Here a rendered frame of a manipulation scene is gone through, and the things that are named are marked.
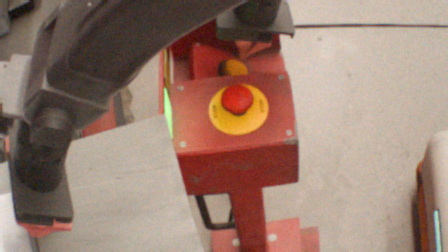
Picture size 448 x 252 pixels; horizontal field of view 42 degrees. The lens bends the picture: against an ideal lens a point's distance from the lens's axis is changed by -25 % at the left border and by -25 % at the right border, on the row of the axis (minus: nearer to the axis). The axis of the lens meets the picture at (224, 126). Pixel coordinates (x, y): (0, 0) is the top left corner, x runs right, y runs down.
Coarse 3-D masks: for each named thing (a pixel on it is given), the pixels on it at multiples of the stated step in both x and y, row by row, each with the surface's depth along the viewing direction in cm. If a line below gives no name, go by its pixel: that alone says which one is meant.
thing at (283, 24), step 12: (252, 0) 87; (228, 12) 92; (240, 12) 90; (252, 12) 89; (264, 12) 89; (276, 12) 90; (288, 12) 94; (216, 24) 91; (228, 24) 91; (240, 24) 91; (252, 24) 91; (264, 24) 91; (276, 24) 92; (288, 24) 93
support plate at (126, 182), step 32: (128, 128) 69; (160, 128) 68; (96, 160) 67; (128, 160) 67; (160, 160) 67; (0, 192) 66; (96, 192) 65; (128, 192) 65; (160, 192) 65; (96, 224) 63; (128, 224) 63; (160, 224) 63; (192, 224) 63
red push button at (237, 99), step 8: (232, 88) 93; (240, 88) 93; (248, 88) 93; (224, 96) 92; (232, 96) 92; (240, 96) 92; (248, 96) 92; (224, 104) 92; (232, 104) 92; (240, 104) 91; (248, 104) 92; (232, 112) 92; (240, 112) 92
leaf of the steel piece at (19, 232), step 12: (0, 204) 65; (12, 204) 65; (0, 216) 64; (12, 216) 64; (0, 228) 63; (12, 228) 63; (24, 228) 63; (0, 240) 62; (12, 240) 62; (24, 240) 62
